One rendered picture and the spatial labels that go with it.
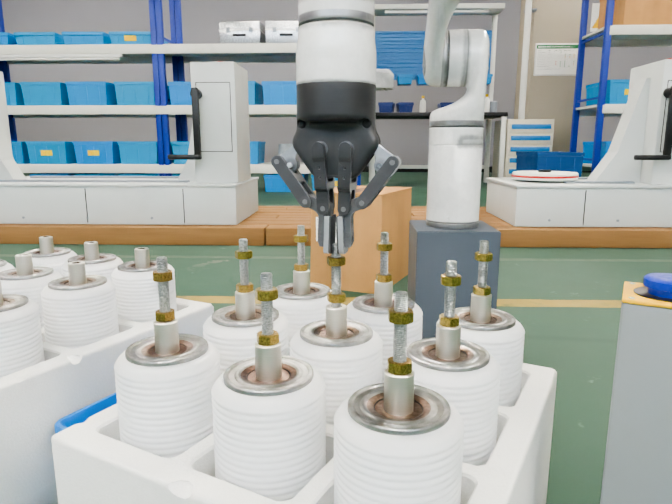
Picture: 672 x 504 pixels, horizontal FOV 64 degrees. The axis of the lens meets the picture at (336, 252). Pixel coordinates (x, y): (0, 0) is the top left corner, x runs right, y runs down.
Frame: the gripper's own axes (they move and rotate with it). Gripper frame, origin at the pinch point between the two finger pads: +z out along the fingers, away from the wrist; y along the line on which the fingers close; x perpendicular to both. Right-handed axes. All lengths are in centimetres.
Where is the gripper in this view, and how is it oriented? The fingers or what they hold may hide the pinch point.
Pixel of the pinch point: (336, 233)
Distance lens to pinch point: 53.7
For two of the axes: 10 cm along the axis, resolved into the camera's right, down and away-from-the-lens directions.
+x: 2.4, -1.9, 9.5
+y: 9.7, 0.5, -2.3
